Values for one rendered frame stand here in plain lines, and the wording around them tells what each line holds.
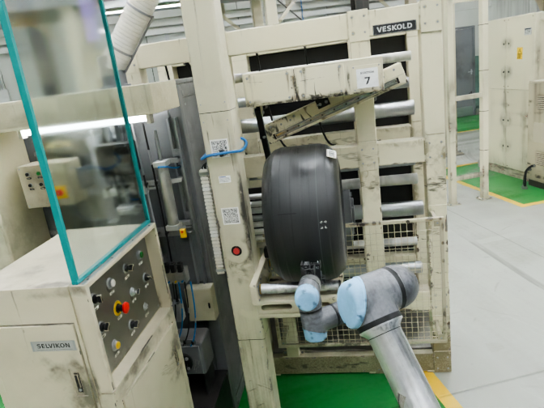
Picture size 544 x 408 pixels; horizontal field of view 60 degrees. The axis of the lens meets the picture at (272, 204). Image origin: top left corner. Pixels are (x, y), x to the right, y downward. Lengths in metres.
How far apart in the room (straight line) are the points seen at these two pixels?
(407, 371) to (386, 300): 0.17
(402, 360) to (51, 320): 1.02
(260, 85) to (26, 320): 1.29
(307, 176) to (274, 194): 0.14
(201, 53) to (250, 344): 1.28
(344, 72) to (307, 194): 0.61
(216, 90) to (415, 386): 1.28
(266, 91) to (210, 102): 0.32
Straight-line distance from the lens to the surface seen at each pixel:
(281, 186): 1.78
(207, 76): 1.92
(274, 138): 2.30
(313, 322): 1.56
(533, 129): 6.40
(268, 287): 2.02
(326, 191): 1.76
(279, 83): 2.13
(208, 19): 1.92
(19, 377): 1.78
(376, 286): 1.20
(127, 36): 2.33
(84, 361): 1.63
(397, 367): 1.20
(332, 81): 2.11
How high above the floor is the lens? 1.80
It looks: 16 degrees down
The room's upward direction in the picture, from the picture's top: 8 degrees counter-clockwise
